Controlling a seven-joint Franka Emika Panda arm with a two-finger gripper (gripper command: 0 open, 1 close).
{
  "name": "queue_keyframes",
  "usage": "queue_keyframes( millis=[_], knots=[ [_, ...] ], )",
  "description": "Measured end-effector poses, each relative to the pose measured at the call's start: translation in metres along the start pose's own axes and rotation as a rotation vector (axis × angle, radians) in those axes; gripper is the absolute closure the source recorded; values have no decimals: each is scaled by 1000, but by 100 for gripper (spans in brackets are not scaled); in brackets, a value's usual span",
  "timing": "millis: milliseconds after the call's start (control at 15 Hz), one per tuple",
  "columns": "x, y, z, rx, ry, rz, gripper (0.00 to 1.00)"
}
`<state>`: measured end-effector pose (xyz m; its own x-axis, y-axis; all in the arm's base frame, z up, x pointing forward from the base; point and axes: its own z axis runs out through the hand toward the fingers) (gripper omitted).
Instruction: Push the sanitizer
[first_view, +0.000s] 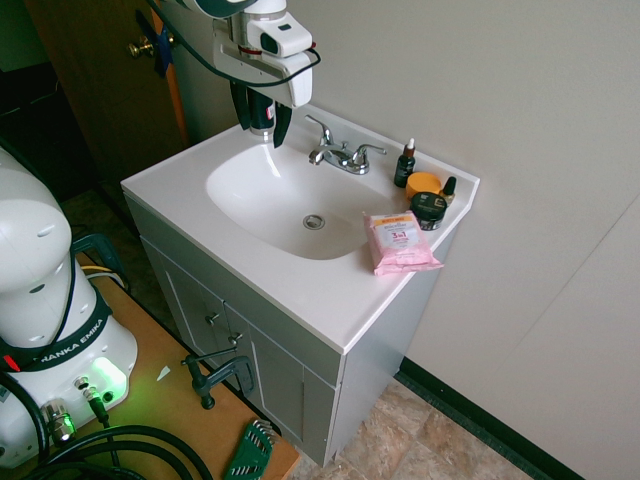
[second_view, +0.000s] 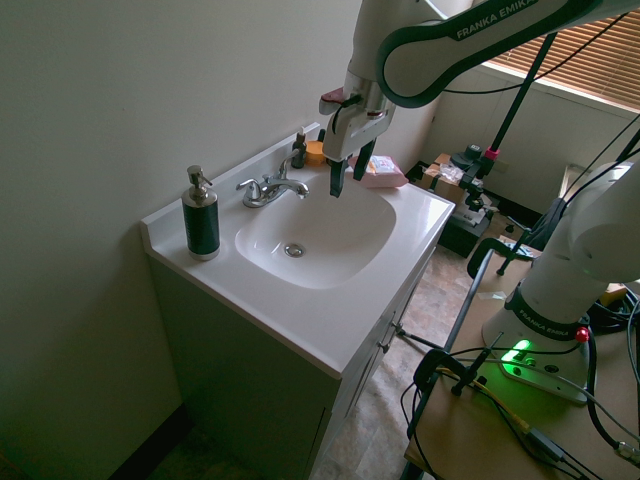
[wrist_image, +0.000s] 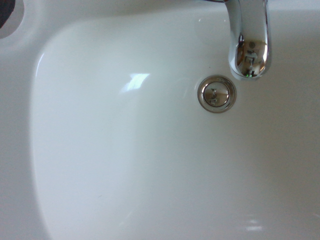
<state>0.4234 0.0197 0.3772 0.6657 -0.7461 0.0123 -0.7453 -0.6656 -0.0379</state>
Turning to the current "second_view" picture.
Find cardboard box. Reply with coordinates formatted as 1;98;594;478
419;152;474;205

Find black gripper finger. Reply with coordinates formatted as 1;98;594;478
352;137;377;182
328;158;348;200

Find small dark dropper bottle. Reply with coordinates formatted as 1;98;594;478
291;127;309;170

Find black camera stand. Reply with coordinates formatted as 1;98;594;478
462;29;556;211

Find wooden window blinds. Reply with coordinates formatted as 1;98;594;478
483;13;640;110

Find white vanity cabinet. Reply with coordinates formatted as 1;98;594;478
147;247;440;480

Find chrome sink faucet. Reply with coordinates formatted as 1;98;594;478
235;150;311;209

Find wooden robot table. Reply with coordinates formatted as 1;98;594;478
403;244;640;480

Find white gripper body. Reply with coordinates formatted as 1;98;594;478
321;106;393;163

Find black equipment case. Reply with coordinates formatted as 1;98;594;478
437;209;496;259

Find white sink vanity top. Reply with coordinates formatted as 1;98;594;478
140;121;457;379

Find pink wipes pack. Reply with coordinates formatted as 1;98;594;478
348;154;410;190

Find orange round jar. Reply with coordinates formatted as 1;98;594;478
305;140;328;168

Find yellow cable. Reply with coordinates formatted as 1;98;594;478
439;368;532;435

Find dark green soap dispenser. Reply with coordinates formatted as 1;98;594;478
181;165;222;262

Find red wrist camera mount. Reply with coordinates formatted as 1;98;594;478
319;87;362;115

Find black C-clamp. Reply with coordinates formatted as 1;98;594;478
466;237;544;282
413;332;505;401

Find grey cable adapter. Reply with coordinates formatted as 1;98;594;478
519;424;571;464

